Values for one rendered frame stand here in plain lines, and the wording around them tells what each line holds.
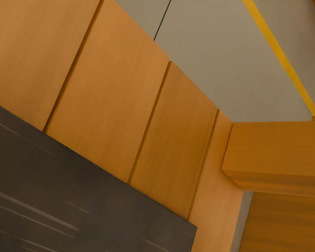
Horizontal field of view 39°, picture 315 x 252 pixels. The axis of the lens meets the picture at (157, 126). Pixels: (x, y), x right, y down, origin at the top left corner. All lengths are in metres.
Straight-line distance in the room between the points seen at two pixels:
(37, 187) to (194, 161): 0.29
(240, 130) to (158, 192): 0.20
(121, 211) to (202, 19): 1.86
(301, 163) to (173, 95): 0.21
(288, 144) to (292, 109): 2.55
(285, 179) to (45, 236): 0.37
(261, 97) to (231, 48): 0.44
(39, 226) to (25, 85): 0.14
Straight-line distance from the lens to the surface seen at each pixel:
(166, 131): 0.60
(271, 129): 0.71
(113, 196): 0.51
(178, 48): 2.12
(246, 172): 0.70
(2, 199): 0.42
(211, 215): 0.71
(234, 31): 2.58
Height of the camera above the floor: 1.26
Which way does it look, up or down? 40 degrees down
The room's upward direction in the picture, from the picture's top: 89 degrees clockwise
